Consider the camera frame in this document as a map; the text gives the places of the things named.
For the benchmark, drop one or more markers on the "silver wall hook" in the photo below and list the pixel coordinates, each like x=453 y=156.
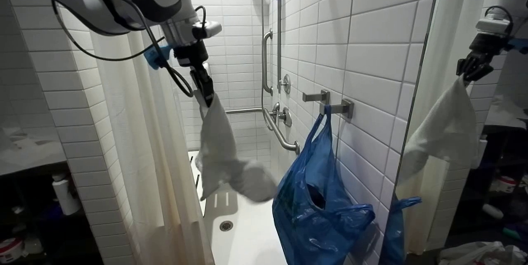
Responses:
x=317 y=96
x=340 y=108

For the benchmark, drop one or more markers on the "wall mirror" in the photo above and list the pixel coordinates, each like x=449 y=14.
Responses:
x=462 y=133

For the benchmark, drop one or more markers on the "short vertical grab bar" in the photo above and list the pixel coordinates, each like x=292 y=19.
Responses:
x=265 y=62

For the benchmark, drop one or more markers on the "white plastic bottle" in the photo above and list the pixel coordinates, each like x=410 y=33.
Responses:
x=66 y=195

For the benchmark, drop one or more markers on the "round shower valve knob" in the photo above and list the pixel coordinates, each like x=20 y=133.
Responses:
x=286 y=117
x=286 y=84

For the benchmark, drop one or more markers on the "round shower drain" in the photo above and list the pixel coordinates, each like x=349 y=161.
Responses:
x=226 y=225

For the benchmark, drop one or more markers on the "shower slide rail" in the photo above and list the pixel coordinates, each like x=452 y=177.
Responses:
x=279 y=38

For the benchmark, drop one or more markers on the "white tub with red band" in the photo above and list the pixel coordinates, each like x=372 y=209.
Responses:
x=10 y=249

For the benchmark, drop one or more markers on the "long angled grab bar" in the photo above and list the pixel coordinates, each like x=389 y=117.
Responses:
x=277 y=133

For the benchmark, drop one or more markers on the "blue plastic bag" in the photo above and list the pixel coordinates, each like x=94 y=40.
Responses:
x=313 y=215

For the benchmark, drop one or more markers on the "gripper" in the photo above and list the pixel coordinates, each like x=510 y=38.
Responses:
x=192 y=55

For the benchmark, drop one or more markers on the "white shower seat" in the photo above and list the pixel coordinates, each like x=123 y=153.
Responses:
x=220 y=203

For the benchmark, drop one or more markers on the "white towel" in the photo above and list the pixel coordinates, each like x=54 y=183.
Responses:
x=216 y=141

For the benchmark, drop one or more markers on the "cream shower curtain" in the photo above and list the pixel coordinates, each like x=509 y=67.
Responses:
x=152 y=153

